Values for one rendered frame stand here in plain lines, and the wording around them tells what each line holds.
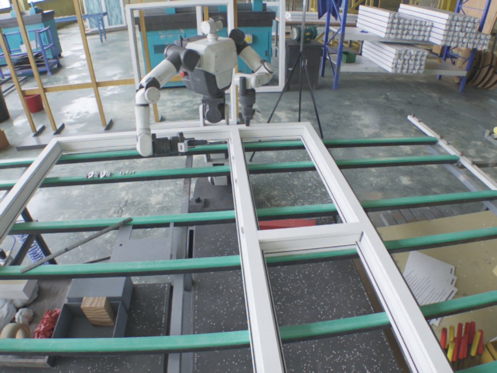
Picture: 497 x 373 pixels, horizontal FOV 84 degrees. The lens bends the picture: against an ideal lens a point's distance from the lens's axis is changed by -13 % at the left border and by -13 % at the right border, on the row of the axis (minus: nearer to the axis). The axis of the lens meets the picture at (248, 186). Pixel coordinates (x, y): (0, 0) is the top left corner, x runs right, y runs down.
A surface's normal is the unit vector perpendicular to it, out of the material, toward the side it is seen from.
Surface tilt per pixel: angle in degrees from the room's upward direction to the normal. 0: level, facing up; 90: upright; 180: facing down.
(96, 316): 90
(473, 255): 0
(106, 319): 90
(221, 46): 46
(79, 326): 0
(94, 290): 0
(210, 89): 99
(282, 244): 90
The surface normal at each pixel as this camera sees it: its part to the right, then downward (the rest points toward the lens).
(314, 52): 0.11, 0.59
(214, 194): 0.00, -0.81
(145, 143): 0.43, 0.25
